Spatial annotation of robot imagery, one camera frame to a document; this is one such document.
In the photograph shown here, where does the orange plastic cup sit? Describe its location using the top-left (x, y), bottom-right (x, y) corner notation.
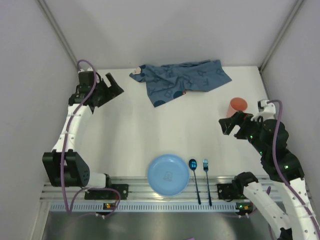
top-left (226, 97), bottom-right (248, 118)

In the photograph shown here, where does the blue metallic fork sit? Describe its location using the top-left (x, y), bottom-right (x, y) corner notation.
top-left (203, 159), bottom-right (212, 207)

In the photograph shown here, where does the blue letter-print placemat cloth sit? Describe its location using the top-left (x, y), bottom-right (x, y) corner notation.
top-left (129, 60), bottom-right (232, 108)

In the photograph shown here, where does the blue metallic spoon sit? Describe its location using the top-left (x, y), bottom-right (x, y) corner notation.
top-left (188, 159), bottom-right (202, 205)

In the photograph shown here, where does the light blue plate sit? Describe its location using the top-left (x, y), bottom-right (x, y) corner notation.
top-left (147, 154), bottom-right (190, 197)

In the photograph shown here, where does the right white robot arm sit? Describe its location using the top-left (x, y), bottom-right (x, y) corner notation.
top-left (218, 99), bottom-right (320, 240)

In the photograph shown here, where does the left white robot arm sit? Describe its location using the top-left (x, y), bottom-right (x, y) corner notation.
top-left (42, 70), bottom-right (124, 189)

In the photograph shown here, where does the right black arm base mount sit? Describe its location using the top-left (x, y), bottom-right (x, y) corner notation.
top-left (216, 183), bottom-right (248, 202)

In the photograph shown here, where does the perforated cable duct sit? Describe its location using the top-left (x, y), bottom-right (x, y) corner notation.
top-left (49, 201), bottom-right (253, 213)

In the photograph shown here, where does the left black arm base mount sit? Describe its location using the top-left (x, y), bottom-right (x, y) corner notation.
top-left (84, 184), bottom-right (129, 200)

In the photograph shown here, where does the aluminium rail frame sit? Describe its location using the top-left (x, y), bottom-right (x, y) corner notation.
top-left (39, 175), bottom-right (311, 201)

